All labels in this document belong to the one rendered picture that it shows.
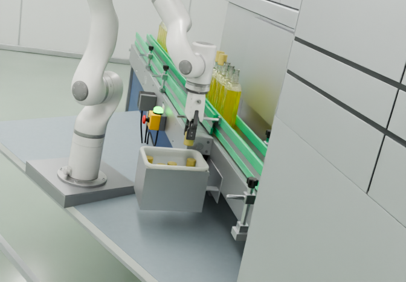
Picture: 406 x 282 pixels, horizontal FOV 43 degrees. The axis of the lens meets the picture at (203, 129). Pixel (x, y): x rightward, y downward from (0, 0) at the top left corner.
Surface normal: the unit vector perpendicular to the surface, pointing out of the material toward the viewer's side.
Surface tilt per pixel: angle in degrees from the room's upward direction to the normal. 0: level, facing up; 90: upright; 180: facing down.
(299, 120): 90
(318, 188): 90
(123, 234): 0
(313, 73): 90
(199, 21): 90
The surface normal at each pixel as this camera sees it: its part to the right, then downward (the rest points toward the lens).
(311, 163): -0.95, -0.08
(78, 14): 0.24, 0.34
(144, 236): 0.18, -0.93
